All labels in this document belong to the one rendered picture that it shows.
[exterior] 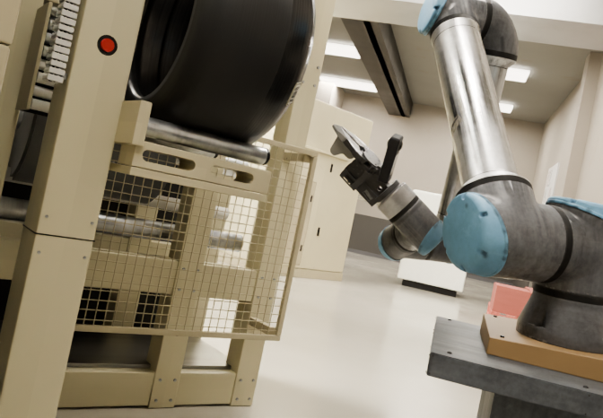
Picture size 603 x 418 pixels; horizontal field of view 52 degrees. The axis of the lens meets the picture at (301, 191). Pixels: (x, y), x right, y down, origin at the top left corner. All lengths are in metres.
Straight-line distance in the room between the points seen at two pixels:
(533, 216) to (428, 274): 7.68
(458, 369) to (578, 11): 4.17
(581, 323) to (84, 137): 1.09
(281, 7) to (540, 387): 0.94
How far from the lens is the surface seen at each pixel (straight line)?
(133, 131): 1.39
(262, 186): 1.55
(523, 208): 1.19
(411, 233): 1.49
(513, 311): 6.91
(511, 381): 1.10
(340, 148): 1.50
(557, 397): 1.12
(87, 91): 1.48
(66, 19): 1.49
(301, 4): 1.51
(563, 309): 1.27
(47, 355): 1.54
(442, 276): 8.85
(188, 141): 1.48
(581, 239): 1.24
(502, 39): 1.60
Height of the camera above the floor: 0.79
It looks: 1 degrees up
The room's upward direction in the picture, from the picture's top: 12 degrees clockwise
